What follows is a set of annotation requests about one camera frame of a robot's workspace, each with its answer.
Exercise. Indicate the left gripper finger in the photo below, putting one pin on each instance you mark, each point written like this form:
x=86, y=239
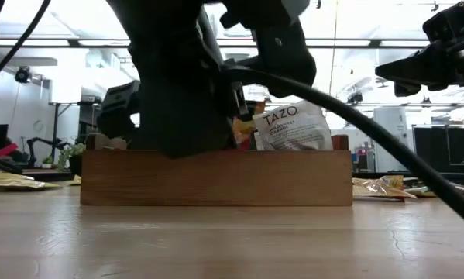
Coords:
x=242, y=104
x=181, y=120

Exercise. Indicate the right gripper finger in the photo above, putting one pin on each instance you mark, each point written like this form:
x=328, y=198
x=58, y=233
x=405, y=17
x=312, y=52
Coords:
x=417, y=69
x=406, y=89

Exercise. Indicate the black background robot arm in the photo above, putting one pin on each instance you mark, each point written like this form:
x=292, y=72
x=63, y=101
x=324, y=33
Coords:
x=31, y=153

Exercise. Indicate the white pillar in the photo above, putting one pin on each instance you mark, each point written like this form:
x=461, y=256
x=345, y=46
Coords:
x=394, y=116

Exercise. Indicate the black ceiling spotlight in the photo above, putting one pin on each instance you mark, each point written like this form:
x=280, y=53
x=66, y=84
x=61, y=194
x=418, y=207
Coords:
x=23, y=74
x=355, y=98

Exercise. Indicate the wooden three-compartment tray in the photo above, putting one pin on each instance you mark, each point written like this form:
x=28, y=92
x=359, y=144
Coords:
x=216, y=178

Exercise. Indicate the black partition panel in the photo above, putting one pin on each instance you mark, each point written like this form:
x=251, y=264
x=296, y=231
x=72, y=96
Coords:
x=448, y=143

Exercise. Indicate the black horizontal crossbar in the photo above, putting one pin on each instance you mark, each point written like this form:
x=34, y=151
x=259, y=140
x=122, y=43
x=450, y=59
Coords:
x=80, y=43

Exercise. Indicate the pile of packets right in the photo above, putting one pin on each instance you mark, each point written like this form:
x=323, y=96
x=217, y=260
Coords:
x=413, y=180

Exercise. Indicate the small potted succulent plant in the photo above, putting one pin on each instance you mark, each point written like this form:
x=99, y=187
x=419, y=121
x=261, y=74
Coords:
x=76, y=164

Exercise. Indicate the small background potted plant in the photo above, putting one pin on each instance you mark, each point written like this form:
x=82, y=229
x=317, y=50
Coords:
x=48, y=162

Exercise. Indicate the red background object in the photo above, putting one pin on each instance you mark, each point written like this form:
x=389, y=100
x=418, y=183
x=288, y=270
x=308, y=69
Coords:
x=5, y=150

